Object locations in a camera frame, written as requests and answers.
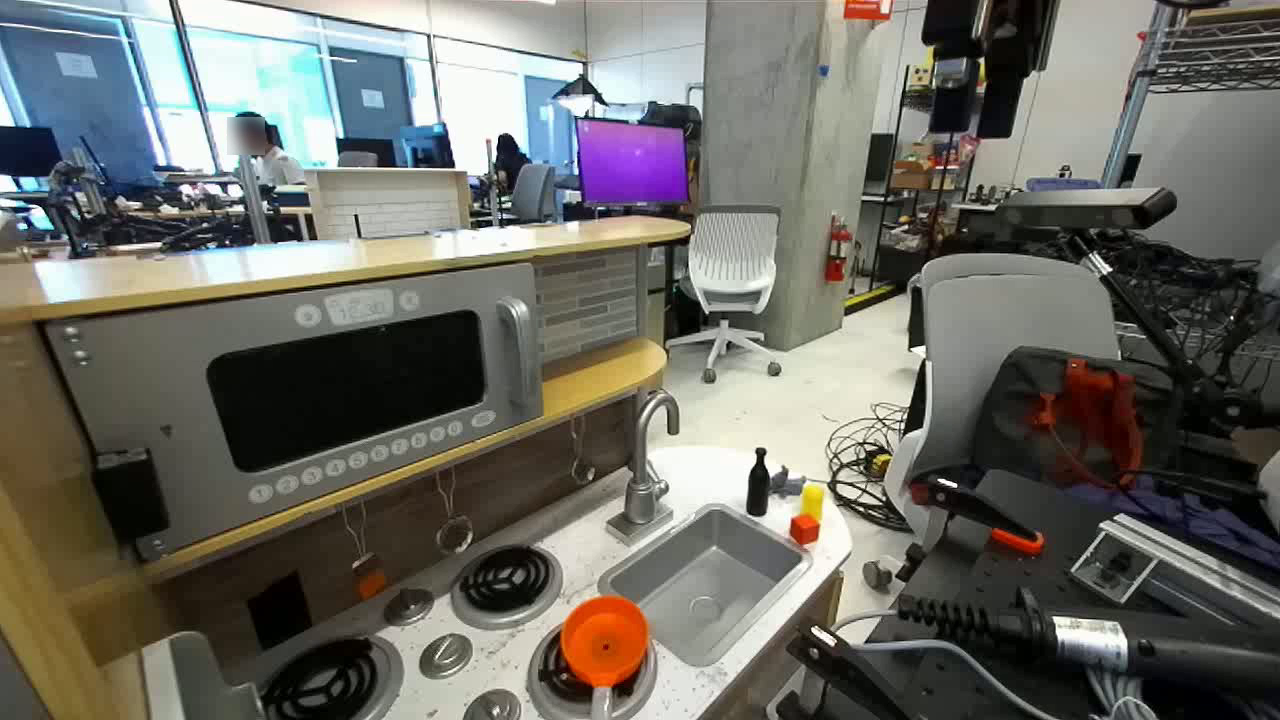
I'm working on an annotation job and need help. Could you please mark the orange toy pot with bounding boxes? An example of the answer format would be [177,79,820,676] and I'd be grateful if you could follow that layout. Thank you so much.
[555,591,658,720]

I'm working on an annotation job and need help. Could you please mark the silver toy faucet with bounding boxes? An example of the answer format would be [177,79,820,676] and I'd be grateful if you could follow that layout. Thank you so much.
[606,387,690,545]

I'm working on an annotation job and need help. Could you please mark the white office chair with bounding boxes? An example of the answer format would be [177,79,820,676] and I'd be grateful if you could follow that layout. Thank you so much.
[666,210,788,387]

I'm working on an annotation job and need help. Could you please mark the small black bottle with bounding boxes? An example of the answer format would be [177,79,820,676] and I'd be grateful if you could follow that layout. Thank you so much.
[745,445,777,522]

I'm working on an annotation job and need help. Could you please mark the purple screen monitor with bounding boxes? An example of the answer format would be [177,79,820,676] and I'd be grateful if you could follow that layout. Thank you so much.
[574,117,692,212]

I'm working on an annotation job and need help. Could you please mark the grey office chair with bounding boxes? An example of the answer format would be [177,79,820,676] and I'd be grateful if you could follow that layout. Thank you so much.
[508,160,562,230]

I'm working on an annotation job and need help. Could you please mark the red fire extinguisher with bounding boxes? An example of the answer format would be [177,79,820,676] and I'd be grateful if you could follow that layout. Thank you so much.
[820,212,858,288]

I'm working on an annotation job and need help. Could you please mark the grey toy sink basin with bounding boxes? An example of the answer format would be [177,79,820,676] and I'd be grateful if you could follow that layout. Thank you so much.
[595,500,813,674]

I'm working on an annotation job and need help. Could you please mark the person in dark clothes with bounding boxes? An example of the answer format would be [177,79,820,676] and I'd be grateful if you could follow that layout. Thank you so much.
[489,133,536,201]

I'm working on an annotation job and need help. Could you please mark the black coil stove burner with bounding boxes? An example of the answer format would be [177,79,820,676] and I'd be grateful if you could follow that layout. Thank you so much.
[255,632,407,720]
[525,624,660,720]
[448,539,564,632]

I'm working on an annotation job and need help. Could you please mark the white desk partition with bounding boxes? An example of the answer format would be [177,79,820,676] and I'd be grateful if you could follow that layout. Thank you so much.
[309,163,477,243]

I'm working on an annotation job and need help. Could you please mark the metal storage shelf rack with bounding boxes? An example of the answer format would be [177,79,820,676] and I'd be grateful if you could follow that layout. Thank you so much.
[874,63,984,293]

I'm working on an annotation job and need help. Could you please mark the silver stove knob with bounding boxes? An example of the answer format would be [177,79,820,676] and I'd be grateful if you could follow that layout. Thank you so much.
[416,632,477,679]
[380,585,435,630]
[461,683,525,720]

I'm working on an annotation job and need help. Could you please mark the grey white chair back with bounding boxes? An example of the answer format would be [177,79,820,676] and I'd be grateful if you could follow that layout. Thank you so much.
[884,253,1124,529]

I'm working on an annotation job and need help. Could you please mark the black bar clamp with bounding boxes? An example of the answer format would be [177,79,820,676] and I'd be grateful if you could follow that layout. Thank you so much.
[786,619,930,720]

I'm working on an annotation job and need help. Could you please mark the person in white shirt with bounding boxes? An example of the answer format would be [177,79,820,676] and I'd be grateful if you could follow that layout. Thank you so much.
[227,107,311,194]

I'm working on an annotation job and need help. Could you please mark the black hanging clothes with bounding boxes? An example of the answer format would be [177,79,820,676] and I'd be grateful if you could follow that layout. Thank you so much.
[921,0,1066,141]

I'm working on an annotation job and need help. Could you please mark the grey toy microwave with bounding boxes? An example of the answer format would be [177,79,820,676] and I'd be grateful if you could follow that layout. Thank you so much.
[39,261,548,565]

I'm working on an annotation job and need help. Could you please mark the floor cable bundle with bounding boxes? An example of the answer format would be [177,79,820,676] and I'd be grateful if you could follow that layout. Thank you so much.
[820,399,921,532]

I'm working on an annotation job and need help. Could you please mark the orange handled black clamp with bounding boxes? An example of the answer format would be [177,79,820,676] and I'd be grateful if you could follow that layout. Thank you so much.
[910,471,1051,559]

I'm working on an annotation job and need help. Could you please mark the wooden toy kitchen frame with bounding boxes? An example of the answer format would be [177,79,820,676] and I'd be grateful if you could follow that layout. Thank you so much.
[0,212,858,720]

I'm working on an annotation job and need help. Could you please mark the black stereo camera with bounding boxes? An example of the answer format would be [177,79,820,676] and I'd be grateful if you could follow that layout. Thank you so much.
[1000,186,1186,233]

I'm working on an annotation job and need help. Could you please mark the black camera stand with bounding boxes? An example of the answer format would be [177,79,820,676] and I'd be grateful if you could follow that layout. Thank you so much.
[1072,230,1217,406]

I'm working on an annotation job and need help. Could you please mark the black cylindrical tool handle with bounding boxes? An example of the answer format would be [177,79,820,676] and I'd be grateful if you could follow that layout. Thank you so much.
[892,588,1280,702]

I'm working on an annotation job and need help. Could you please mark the aluminium extrusion rail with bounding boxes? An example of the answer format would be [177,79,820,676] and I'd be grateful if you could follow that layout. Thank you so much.
[1068,514,1280,632]

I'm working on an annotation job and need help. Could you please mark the grey coiled cable bundle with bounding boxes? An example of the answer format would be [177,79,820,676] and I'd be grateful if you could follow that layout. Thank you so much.
[1079,662,1167,720]

